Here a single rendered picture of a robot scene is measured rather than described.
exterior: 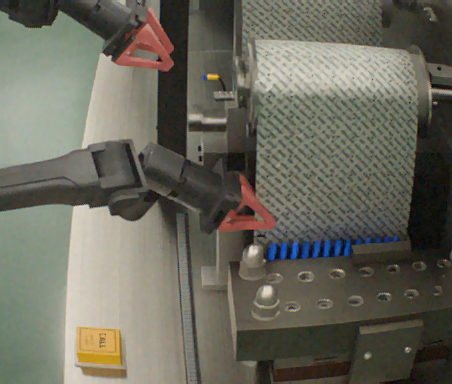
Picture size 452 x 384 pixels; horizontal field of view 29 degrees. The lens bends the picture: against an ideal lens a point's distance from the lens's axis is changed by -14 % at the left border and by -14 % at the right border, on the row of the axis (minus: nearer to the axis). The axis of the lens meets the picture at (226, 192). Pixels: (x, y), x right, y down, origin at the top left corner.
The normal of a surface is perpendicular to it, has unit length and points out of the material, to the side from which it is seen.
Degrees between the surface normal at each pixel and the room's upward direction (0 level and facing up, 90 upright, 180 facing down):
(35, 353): 0
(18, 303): 0
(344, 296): 0
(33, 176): 36
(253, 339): 90
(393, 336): 90
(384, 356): 90
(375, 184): 90
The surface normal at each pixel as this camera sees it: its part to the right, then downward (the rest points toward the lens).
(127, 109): 0.01, -0.86
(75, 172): 0.41, -0.47
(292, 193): 0.06, 0.51
